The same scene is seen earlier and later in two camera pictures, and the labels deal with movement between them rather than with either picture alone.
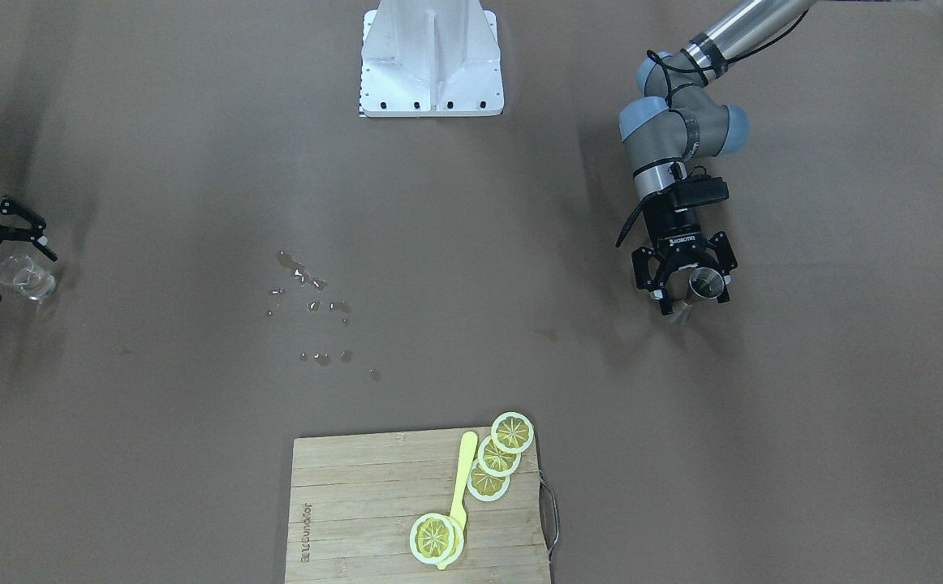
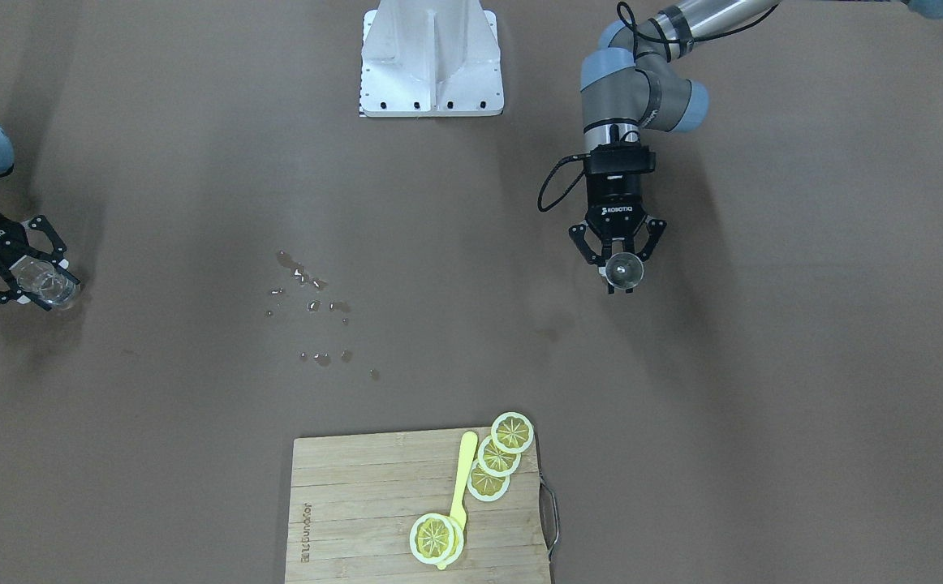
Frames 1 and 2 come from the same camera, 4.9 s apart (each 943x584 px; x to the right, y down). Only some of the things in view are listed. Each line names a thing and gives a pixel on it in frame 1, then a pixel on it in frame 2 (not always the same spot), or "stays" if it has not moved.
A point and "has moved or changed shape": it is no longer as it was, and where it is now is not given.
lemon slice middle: x=496 y=461 stays
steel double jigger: x=704 y=284 to x=624 y=270
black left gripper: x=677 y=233 to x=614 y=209
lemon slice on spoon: x=437 y=538 stays
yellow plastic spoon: x=459 y=508 stays
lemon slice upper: x=485 y=486 stays
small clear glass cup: x=19 y=273 has moved or changed shape
